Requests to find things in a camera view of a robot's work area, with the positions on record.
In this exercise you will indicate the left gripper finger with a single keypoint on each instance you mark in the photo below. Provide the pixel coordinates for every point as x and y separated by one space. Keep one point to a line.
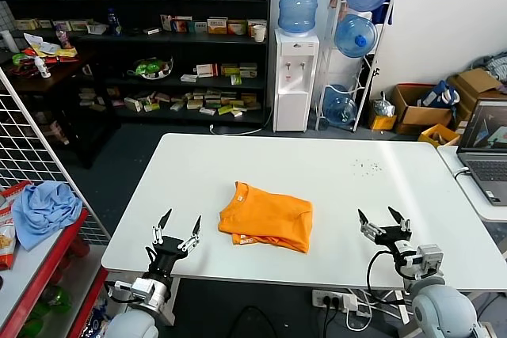
158 233
192 239

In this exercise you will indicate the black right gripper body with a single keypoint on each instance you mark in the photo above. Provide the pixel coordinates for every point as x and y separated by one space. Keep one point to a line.
392 237

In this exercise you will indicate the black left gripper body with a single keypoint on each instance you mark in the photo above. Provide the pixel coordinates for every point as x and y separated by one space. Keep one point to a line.
166 257

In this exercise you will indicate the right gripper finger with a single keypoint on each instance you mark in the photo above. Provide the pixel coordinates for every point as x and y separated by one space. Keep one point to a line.
404 226
368 228

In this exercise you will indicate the orange t-shirt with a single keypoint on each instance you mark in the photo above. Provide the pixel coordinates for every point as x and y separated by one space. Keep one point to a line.
269 215

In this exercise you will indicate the grey clothes pile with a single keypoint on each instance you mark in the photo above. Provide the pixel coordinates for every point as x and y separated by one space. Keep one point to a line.
496 66

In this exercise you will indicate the white table leg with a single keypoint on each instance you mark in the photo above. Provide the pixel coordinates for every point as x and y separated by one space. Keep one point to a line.
172 312
402 308

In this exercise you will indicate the white side table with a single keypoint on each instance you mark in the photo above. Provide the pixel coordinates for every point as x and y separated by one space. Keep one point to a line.
463 197

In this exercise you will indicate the white power strip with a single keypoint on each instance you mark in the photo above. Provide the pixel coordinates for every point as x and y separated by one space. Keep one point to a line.
336 299

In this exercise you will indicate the yellow plastic bin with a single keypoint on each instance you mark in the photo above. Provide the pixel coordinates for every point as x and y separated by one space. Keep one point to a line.
426 137

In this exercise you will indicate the grey laptop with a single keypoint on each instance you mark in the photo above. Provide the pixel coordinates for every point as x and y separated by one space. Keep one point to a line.
486 168

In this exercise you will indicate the small yellow crate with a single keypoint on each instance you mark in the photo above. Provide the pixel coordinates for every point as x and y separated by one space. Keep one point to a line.
381 123

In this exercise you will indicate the open brown cardboard box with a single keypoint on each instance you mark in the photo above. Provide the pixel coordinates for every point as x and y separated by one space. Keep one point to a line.
427 117

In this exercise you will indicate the red framed cart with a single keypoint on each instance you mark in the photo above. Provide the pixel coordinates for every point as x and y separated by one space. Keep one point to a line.
46 266

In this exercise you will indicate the white metal jug rack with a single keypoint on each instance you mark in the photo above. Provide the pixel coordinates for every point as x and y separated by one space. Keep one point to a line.
360 111

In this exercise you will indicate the light blue crumpled cloth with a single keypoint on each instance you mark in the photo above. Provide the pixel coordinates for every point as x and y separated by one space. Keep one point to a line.
43 212

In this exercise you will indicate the green plastic bottle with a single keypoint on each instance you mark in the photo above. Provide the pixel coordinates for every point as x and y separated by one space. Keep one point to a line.
56 300

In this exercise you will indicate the silver foil bag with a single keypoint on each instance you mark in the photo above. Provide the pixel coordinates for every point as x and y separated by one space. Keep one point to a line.
383 108

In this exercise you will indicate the blue white bag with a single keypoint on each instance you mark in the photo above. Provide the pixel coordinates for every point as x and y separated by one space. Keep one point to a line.
435 97

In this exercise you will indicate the flat white medicine box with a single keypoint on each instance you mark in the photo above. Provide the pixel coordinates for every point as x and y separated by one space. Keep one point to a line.
188 78
237 114
150 31

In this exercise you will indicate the lime green medicine box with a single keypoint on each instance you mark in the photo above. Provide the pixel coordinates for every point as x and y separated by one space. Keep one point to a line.
225 110

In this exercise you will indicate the red white snack bag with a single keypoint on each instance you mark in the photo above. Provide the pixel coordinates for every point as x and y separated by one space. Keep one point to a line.
13 193

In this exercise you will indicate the white water dispenser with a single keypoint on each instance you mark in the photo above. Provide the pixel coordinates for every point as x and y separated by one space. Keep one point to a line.
290 97

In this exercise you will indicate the orange chips bag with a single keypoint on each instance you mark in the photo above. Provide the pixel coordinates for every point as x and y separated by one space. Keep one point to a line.
5 244

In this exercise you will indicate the black tripod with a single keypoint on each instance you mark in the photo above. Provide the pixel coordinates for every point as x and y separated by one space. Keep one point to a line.
375 73

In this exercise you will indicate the large brown cardboard box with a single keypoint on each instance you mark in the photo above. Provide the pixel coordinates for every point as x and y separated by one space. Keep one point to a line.
474 80

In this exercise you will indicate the small green medicine box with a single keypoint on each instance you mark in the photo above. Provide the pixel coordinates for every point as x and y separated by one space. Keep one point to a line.
235 80

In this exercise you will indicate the green white plastic bag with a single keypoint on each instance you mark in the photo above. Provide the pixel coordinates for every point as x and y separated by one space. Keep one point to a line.
149 68

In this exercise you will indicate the green yellow medicine box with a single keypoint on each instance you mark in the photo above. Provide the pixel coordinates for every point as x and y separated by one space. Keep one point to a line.
229 70

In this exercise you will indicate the black shelving unit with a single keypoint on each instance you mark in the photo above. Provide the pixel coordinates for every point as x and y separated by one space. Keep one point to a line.
177 50

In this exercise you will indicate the dark wooden table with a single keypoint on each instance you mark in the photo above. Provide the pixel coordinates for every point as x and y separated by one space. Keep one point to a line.
58 74

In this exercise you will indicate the white plastic bottle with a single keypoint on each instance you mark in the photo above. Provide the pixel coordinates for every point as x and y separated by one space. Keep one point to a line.
43 70

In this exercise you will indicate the yellow snack pack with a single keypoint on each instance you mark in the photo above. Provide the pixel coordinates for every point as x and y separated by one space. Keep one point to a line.
65 53

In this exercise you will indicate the red orange medicine box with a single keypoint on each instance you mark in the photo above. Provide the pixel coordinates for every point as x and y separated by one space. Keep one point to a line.
180 25

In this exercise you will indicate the teal white medicine box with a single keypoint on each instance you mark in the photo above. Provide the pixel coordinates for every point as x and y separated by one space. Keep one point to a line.
197 27

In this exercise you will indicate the open white carton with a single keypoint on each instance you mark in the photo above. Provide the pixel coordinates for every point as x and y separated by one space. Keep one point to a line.
96 29

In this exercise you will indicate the blue plastic bottle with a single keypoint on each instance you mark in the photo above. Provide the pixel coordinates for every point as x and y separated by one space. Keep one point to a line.
113 24

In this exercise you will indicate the yellow white medicine box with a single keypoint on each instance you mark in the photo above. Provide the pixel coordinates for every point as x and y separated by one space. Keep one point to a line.
80 25
26 24
217 26

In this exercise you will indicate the dark blue hanging cloth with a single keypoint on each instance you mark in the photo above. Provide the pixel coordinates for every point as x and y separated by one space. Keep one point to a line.
385 12

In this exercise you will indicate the white paper cup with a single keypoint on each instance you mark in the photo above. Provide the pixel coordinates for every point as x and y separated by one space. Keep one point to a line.
258 34

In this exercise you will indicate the purple capped bottle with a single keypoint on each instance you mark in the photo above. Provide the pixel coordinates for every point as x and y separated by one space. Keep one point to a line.
62 38

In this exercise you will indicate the white paper stack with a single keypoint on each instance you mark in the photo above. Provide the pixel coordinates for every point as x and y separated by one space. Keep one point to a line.
40 44

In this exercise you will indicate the blue water jug with label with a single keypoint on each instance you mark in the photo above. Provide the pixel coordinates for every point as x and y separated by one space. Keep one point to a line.
298 2

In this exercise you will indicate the white paper roll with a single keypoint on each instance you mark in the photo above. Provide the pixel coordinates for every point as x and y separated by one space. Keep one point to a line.
8 41

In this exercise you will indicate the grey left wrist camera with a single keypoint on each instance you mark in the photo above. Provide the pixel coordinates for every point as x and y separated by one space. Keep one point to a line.
148 290

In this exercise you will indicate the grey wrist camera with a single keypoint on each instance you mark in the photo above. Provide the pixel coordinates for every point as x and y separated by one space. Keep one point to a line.
429 259
148 290

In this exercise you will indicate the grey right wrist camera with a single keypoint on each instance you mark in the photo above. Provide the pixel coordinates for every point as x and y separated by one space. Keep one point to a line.
429 259

